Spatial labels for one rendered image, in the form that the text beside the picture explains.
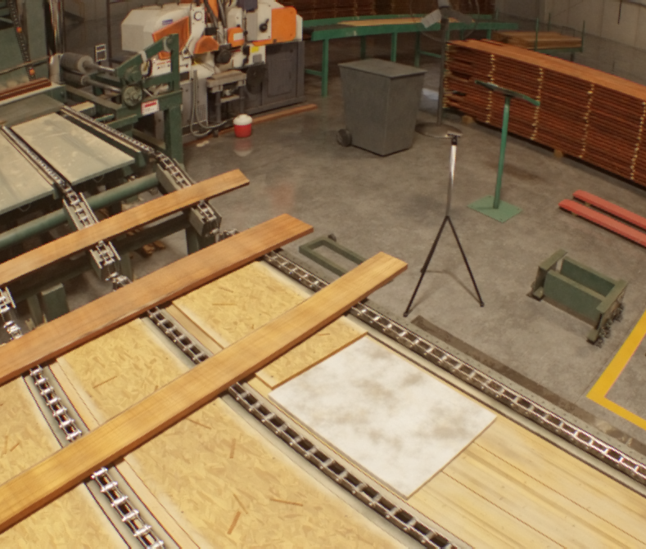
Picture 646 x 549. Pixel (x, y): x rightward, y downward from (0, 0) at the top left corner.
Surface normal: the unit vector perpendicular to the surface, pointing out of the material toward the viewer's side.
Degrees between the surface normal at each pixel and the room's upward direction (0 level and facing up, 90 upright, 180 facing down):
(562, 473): 0
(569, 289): 90
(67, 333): 0
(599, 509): 0
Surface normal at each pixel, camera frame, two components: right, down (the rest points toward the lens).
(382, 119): -0.71, 0.41
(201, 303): 0.03, -0.85
